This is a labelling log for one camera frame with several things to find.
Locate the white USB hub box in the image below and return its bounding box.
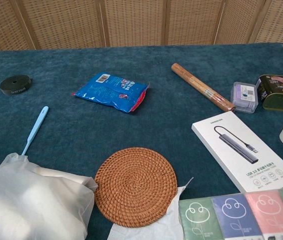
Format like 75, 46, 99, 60
191, 110, 283, 193

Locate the blue snack bag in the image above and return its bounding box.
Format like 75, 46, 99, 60
71, 72, 150, 114

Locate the dark green meat can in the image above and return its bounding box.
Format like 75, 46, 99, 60
255, 74, 283, 113

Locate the white paper tissue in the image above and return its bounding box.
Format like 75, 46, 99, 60
107, 176, 194, 240

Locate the round woven rattan coaster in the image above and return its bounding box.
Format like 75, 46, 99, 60
94, 147, 179, 228

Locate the multicolour pocket tissue pack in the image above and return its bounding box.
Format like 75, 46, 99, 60
178, 186, 283, 240

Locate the black tape roll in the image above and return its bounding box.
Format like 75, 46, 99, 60
0, 74, 32, 96

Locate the woven bamboo folding screen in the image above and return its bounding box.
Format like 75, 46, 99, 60
0, 0, 283, 52

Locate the blue velvet tablecloth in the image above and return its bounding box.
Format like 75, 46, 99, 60
0, 42, 283, 240

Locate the translucent white zip bag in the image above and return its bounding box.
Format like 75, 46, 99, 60
0, 152, 99, 240

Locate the clear box with purple insert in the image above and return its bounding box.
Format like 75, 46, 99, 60
230, 81, 259, 115

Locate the light blue plastic brush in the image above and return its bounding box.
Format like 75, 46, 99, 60
20, 105, 49, 156

